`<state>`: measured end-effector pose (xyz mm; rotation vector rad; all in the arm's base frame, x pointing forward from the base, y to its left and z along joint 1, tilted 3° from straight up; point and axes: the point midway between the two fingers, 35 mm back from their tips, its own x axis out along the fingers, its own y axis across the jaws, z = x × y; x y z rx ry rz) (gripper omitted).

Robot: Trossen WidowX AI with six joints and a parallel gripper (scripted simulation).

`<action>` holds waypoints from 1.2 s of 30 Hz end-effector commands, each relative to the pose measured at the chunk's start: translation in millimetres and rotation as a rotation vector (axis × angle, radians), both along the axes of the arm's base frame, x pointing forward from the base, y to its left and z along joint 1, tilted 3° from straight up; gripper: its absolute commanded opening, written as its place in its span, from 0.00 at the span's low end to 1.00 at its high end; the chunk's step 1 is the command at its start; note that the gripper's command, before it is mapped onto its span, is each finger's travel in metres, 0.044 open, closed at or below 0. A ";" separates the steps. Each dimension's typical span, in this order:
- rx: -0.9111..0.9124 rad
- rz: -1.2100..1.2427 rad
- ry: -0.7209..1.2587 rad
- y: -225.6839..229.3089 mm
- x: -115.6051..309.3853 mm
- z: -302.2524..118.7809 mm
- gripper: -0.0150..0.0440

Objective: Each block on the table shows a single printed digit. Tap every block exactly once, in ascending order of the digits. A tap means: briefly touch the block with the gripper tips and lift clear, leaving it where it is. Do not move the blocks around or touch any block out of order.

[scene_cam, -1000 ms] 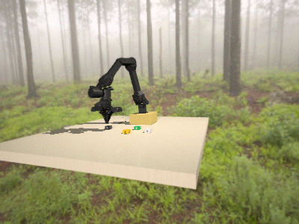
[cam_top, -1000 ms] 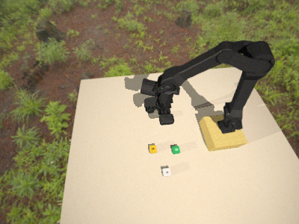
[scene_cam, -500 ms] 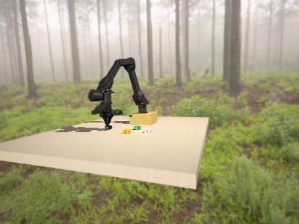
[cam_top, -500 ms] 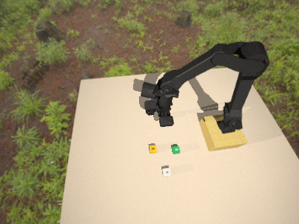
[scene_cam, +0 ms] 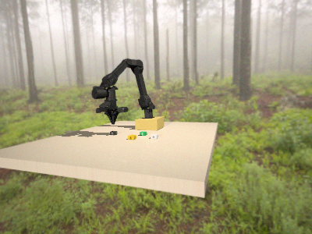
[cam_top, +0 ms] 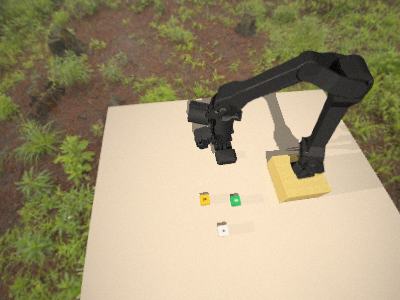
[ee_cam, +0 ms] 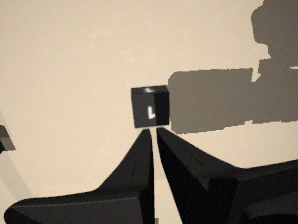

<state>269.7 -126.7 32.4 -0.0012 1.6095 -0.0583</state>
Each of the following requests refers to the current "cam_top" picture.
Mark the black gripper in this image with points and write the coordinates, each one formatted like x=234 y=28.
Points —
x=225 y=154

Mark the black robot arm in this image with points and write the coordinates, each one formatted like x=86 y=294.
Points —
x=346 y=79

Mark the green block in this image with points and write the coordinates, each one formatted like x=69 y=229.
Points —
x=235 y=201

